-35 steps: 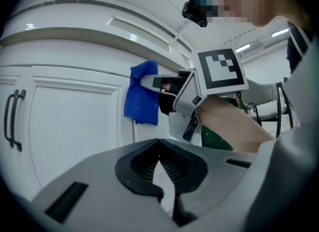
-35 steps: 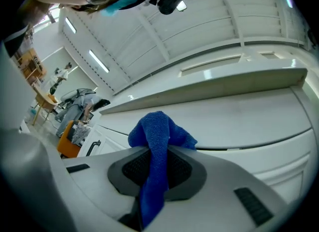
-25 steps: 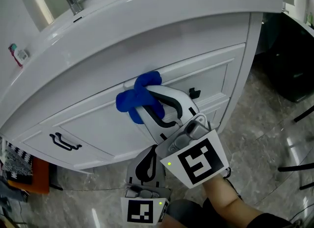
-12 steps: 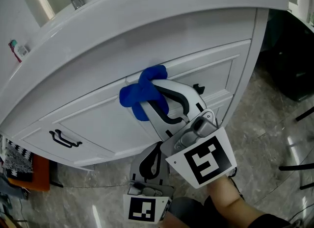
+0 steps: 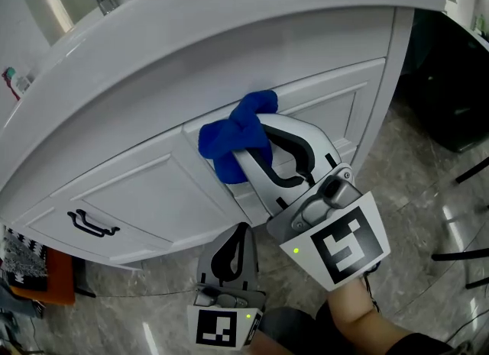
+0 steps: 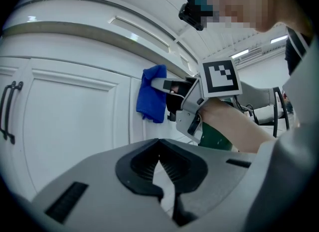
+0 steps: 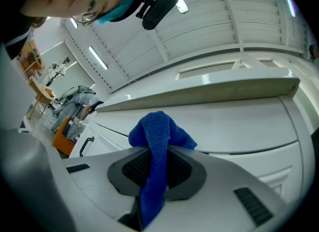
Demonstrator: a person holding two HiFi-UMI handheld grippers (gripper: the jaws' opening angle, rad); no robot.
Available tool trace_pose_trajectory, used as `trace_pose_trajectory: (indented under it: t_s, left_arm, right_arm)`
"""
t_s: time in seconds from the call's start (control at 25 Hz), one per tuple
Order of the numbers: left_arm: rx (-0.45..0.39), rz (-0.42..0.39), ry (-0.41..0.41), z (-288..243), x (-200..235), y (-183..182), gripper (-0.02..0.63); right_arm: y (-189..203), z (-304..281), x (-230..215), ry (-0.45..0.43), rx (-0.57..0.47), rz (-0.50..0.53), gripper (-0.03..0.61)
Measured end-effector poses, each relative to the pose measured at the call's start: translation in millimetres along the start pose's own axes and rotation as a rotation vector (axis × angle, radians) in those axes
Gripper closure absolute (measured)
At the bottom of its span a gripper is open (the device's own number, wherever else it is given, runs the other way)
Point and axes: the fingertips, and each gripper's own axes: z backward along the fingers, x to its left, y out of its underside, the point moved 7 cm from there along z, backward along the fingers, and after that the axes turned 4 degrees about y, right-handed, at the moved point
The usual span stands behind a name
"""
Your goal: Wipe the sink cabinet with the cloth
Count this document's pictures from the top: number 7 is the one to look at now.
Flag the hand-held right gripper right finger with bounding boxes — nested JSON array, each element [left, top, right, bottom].
[[147, 146, 291, 232]]

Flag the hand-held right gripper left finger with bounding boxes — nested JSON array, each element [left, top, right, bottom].
[[62, 147, 152, 221]]

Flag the white cabinet door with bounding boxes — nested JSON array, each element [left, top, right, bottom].
[[194, 140, 304, 203], [82, 122, 133, 158], [69, 126, 87, 159]]

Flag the blue cloth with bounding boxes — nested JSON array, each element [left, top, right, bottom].
[[128, 110, 198, 229]]

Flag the black white patterned pillow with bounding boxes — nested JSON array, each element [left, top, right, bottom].
[[66, 116, 87, 142]]

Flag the white vanity cabinet with sink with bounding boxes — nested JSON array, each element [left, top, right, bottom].
[[69, 51, 319, 203]]

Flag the wooden table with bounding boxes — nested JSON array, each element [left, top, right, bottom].
[[26, 80, 59, 120]]

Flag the wooden shelf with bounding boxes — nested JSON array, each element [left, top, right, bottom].
[[17, 40, 46, 78]]

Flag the person's black shirt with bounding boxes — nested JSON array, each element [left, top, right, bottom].
[[0, 13, 33, 61]]

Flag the teal head cover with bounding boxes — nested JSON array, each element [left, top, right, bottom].
[[97, 0, 143, 26]]

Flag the round wire glasses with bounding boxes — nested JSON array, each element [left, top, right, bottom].
[[69, 0, 125, 24]]

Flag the black head camera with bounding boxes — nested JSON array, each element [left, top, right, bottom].
[[136, 0, 179, 31]]

